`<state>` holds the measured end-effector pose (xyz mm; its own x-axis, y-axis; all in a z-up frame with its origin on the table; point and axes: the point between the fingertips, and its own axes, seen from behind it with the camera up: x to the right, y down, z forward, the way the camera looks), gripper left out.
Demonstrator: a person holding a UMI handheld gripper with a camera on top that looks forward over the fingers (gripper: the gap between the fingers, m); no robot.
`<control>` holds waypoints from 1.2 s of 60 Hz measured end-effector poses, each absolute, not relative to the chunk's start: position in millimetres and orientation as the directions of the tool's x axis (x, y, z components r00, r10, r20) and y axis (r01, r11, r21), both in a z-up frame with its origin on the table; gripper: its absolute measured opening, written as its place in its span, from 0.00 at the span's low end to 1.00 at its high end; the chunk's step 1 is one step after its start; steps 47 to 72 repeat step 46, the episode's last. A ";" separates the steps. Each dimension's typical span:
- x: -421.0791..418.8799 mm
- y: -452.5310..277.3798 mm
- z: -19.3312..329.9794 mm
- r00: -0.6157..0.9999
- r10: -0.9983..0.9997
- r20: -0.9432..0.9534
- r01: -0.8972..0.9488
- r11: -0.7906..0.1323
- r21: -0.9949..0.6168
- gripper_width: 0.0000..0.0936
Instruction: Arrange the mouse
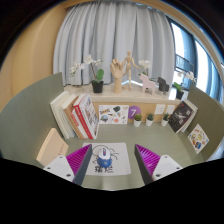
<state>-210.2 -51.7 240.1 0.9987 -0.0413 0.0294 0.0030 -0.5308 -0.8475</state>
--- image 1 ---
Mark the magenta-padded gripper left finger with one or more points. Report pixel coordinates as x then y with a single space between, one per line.
60 166

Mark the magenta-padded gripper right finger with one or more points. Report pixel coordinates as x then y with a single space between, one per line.
166 165

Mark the blue and white computer mouse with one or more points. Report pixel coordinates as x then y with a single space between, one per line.
103 157

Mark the white mouse pad with drawing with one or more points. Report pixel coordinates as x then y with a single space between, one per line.
121 160

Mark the beige card booklet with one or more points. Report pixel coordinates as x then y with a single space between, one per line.
51 146

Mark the colourful sticker card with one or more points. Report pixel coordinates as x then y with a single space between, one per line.
198 138

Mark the small plant in white pot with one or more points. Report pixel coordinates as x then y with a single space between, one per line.
164 122
137 122
149 122

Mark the dark cover book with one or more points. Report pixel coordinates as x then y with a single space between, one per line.
180 116

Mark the thick white book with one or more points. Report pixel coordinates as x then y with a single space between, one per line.
60 113

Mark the tan cover book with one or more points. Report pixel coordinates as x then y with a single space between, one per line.
70 113

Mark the white book with red band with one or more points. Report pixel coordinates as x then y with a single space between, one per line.
79 115

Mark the white books stack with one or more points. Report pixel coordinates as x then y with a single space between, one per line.
193 111

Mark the round purple number sign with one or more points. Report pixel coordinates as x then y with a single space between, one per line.
134 110

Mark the white orchid in black pot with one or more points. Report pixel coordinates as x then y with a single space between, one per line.
97 86
180 95
144 64

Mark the white sticker sheet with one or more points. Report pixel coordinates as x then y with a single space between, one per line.
113 114

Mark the black wooden horse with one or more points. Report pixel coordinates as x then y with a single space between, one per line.
163 85

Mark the pink wooden horse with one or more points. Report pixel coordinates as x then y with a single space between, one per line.
147 85

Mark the wooden hand model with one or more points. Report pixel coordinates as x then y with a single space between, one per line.
117 75

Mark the wooden artist mannequin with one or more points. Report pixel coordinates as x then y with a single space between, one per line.
129 66

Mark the dark-framed window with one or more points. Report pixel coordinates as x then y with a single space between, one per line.
183 50

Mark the grey curtain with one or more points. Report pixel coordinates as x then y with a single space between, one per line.
110 33

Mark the white wall socket plate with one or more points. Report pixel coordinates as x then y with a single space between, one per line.
170 109
159 109

